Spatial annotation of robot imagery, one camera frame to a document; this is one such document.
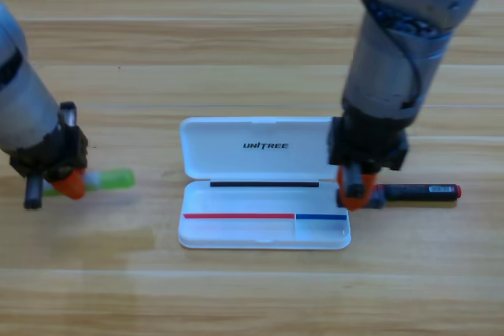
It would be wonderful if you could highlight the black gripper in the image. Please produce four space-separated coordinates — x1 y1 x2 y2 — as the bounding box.
327 105 409 211
9 102 88 210

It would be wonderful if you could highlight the green glue stick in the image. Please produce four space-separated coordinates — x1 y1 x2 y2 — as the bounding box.
43 168 136 198

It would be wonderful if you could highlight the red and black marker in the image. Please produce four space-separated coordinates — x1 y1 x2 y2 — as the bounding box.
384 183 462 203

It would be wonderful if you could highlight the white Unitree pencil case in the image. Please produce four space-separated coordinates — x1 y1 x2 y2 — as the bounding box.
177 116 351 250

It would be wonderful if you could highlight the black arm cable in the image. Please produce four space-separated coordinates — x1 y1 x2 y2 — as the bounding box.
358 0 424 109

